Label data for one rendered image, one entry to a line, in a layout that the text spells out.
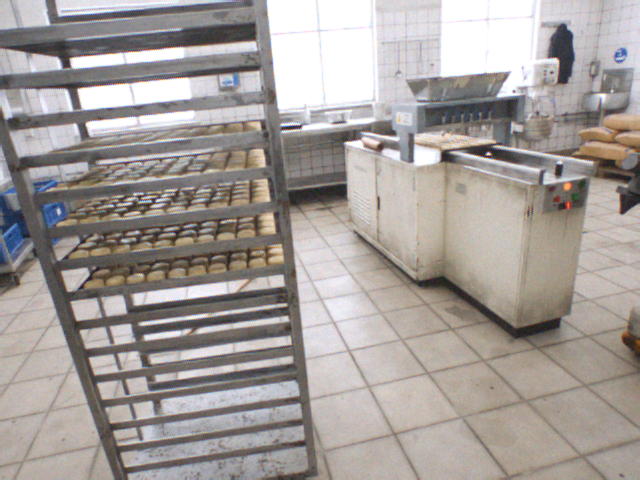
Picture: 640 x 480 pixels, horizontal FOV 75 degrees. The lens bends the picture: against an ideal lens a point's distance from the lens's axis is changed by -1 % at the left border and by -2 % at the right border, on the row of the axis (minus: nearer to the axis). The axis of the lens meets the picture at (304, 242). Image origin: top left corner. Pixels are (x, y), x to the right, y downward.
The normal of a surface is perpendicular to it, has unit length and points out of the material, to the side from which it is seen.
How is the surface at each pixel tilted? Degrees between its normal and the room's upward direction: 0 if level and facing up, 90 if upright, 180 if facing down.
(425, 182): 90
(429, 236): 90
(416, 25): 90
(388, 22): 90
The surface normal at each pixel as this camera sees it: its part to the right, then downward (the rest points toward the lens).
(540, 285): 0.25, 0.32
